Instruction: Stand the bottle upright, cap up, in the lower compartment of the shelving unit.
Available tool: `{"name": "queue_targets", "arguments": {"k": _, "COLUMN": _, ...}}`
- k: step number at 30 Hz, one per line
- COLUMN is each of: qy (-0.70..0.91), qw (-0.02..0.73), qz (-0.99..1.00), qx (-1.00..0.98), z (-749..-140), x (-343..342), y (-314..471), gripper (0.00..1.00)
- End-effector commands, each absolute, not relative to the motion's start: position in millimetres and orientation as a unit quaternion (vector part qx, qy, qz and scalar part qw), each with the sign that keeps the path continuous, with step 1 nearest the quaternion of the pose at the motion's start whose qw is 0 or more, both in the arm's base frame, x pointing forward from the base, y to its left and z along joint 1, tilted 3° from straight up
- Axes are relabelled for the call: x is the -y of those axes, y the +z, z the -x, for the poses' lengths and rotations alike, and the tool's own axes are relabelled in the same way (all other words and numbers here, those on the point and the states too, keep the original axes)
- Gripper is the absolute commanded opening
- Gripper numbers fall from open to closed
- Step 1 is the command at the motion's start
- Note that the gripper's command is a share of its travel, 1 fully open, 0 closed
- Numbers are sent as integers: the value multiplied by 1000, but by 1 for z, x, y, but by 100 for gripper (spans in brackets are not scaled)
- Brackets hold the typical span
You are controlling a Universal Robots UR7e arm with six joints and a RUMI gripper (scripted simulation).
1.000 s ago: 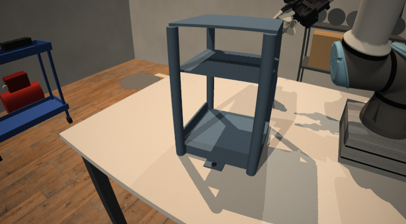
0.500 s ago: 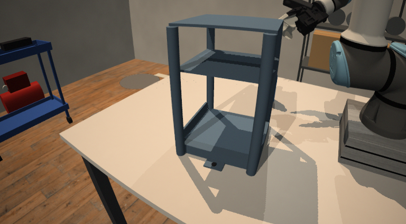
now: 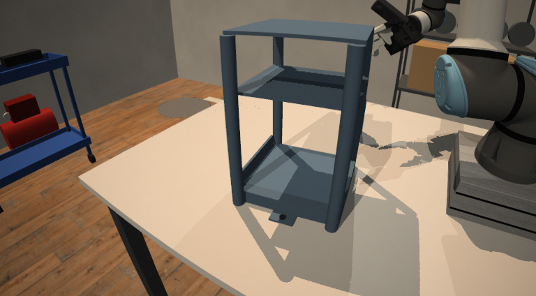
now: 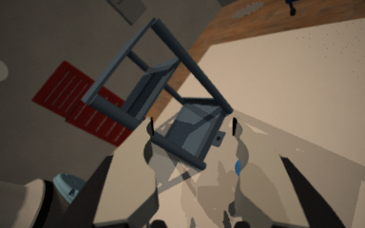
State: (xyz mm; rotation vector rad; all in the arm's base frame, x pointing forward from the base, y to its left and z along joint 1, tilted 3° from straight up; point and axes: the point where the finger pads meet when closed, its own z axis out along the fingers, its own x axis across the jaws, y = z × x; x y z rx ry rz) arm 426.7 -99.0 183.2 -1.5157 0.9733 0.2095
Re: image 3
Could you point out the dark blue shelving unit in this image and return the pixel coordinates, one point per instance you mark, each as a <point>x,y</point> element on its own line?
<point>294,181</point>

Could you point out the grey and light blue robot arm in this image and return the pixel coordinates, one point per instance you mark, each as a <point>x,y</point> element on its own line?
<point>474,80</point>

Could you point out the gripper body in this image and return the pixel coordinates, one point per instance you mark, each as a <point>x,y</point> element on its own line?
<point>402,37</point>

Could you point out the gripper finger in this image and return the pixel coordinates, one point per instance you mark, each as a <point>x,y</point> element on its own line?
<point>377,42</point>
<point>384,30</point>

